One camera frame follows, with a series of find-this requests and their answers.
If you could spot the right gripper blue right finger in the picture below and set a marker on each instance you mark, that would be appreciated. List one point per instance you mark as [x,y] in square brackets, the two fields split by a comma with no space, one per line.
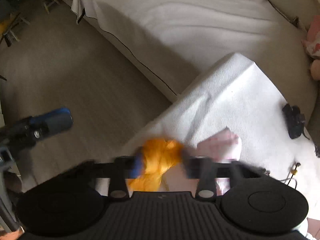
[236,171]

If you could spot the floral pink blanket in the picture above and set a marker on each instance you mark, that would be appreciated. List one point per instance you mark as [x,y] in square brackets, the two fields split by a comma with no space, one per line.
[311,43]

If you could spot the white table cloth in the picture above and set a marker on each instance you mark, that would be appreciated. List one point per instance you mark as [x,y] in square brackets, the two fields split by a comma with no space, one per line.
[237,95]

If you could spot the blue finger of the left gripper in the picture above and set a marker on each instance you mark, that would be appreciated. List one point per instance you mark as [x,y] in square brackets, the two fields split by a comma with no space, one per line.
[40,127]

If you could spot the beige covered sofa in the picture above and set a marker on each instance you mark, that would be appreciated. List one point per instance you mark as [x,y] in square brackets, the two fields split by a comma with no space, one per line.
[173,41]

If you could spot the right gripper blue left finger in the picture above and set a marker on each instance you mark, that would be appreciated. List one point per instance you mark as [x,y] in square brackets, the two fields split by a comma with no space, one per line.
[118,172]

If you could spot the black hair claw clip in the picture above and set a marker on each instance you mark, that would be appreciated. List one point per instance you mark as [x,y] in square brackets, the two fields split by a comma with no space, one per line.
[295,121]

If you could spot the orange fabric scrunchie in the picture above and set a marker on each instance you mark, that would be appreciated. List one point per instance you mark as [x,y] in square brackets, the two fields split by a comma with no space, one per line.
[158,156]

